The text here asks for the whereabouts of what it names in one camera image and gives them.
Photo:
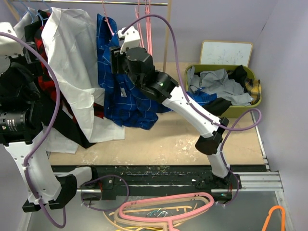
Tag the aluminium frame rail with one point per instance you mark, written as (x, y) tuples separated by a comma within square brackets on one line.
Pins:
[(261, 189)]

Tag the grey shirt in basket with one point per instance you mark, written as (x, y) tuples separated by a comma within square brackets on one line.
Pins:
[(211, 85)]

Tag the metal hanging rod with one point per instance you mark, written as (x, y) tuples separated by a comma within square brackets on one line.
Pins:
[(96, 2)]

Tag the green laundry basket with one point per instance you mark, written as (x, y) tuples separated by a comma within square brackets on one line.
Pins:
[(209, 67)]

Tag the pink hanger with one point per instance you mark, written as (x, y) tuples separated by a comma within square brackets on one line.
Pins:
[(107, 19), (167, 223)]

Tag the blue plaid shirt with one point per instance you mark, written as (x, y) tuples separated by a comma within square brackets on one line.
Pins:
[(124, 104)]

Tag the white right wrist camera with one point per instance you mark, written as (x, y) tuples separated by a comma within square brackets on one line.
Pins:
[(130, 37)]

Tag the pink hangers on rack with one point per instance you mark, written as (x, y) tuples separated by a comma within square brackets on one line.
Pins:
[(147, 10)]

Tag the wooden garment rack frame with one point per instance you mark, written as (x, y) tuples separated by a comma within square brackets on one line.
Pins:
[(122, 14)]

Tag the red plaid hanging shirt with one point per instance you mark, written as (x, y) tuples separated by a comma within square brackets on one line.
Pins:
[(48, 86)]

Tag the small whiteboard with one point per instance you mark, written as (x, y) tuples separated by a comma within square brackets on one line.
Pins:
[(226, 52)]

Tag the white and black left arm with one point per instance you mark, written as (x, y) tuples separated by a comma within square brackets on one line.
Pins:
[(23, 112)]

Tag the pink hanger in foreground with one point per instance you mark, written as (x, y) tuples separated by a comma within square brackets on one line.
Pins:
[(167, 223)]

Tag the black and yellow garment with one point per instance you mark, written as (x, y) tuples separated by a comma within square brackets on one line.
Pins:
[(246, 78)]

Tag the white hanging shirt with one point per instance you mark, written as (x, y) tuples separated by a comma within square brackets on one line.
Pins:
[(69, 39)]

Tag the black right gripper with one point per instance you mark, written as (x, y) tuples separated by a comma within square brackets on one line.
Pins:
[(116, 59)]

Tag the yellow hanger in foreground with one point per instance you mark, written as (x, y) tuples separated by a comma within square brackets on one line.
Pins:
[(140, 228)]

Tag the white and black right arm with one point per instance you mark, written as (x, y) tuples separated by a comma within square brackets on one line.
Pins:
[(159, 86)]

